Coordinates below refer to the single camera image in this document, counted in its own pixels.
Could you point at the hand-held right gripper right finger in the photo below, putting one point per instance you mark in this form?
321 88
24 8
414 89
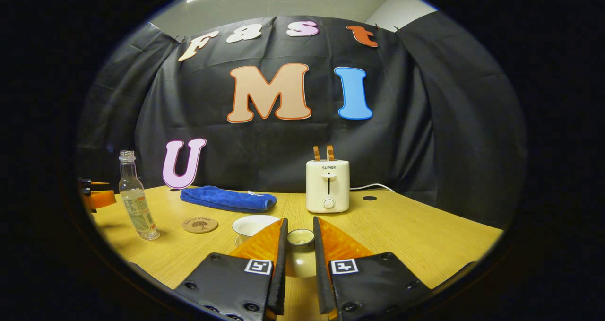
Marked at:
373 283

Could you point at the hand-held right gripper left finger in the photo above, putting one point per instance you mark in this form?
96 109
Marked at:
222 283

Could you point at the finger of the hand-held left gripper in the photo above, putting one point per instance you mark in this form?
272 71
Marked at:
103 200
92 183

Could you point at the clear water bottle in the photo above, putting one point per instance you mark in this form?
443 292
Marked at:
136 203

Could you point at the round cork coaster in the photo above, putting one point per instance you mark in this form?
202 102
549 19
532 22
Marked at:
200 225

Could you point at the pale green teacup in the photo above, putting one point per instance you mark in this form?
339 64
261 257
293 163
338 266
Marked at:
250 226

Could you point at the pale green teacup lid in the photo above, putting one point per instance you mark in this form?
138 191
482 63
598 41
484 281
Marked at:
300 259

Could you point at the pale green saucer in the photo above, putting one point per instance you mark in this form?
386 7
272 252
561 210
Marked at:
238 241

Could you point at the blue towel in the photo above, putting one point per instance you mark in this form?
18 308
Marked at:
227 199

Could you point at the white toaster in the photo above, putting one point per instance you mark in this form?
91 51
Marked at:
327 188

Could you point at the toast slice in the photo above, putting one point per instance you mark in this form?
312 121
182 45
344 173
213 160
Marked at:
316 153
330 153

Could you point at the black backdrop cloth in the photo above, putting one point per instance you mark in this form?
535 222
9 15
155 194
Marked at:
283 155

